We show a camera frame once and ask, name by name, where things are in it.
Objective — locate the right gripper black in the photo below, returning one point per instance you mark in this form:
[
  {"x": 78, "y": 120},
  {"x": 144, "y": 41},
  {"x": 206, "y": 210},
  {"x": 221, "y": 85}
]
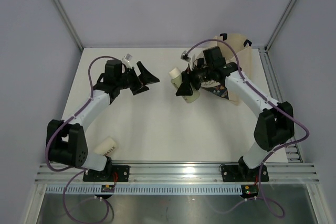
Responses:
[{"x": 185, "y": 88}]

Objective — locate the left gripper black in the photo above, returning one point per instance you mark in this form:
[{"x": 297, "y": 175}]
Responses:
[{"x": 144, "y": 78}]

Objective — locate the pale bottle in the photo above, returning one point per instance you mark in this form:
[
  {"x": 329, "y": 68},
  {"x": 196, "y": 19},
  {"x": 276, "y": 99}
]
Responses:
[{"x": 182, "y": 84}]

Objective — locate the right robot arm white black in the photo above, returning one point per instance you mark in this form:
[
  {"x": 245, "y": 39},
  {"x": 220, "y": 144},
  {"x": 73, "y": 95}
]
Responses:
[{"x": 274, "y": 125}]

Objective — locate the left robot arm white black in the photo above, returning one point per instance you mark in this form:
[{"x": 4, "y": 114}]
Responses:
[{"x": 66, "y": 142}]

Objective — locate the cream bottle with lettering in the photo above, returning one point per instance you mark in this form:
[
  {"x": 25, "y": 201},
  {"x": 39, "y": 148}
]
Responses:
[{"x": 106, "y": 147}]

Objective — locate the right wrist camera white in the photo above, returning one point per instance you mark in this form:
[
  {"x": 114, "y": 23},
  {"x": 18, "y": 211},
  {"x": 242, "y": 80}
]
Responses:
[{"x": 189, "y": 59}]

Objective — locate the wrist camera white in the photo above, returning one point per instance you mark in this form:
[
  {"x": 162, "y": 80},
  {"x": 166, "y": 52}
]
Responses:
[
  {"x": 126, "y": 60},
  {"x": 189, "y": 59}
]

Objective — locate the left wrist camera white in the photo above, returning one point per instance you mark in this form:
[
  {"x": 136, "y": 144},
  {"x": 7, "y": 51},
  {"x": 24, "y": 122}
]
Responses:
[{"x": 126, "y": 60}]

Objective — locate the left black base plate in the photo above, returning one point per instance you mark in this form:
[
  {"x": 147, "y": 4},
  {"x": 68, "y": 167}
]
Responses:
[{"x": 118, "y": 173}]

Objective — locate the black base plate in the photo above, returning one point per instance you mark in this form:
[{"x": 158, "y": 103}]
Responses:
[
  {"x": 233, "y": 173},
  {"x": 118, "y": 173}
]

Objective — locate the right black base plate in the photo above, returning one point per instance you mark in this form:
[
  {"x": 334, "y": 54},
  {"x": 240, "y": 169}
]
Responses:
[{"x": 233, "y": 173}]

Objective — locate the white slotted cable duct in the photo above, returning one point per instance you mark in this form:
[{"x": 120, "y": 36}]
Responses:
[{"x": 155, "y": 190}]

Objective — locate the aluminium mounting rail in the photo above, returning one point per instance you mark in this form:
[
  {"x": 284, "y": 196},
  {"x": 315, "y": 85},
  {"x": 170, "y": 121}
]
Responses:
[{"x": 189, "y": 173}]

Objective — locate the left aluminium frame post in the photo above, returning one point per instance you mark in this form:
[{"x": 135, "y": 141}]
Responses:
[{"x": 68, "y": 24}]

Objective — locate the aluminium frame post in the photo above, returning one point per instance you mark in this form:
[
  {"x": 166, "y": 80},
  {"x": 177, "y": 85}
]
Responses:
[
  {"x": 68, "y": 24},
  {"x": 282, "y": 21}
]

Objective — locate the right aluminium frame post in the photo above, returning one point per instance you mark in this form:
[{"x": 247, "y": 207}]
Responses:
[{"x": 282, "y": 21}]

